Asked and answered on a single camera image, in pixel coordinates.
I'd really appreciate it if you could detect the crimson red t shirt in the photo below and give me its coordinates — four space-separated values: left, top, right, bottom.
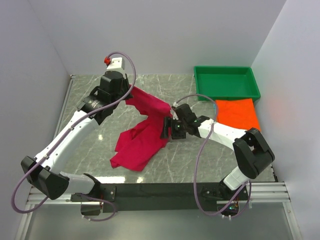
110 87 171 172

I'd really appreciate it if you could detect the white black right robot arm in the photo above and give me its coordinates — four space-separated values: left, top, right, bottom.
160 103 275 200

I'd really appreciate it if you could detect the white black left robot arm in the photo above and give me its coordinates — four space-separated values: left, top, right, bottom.
21 70 132 200

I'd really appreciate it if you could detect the green plastic bin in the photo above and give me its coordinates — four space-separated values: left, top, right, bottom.
193 66 261 101

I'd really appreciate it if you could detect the folded orange t shirt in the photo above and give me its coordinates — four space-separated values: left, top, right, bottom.
216 98 261 131

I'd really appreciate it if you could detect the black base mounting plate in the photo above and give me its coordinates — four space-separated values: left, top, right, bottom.
89 182 237 212

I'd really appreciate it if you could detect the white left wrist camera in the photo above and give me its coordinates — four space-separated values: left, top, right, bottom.
104 57 125 74

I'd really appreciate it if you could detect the aluminium front rail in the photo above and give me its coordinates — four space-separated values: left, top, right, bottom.
26 182 291 205

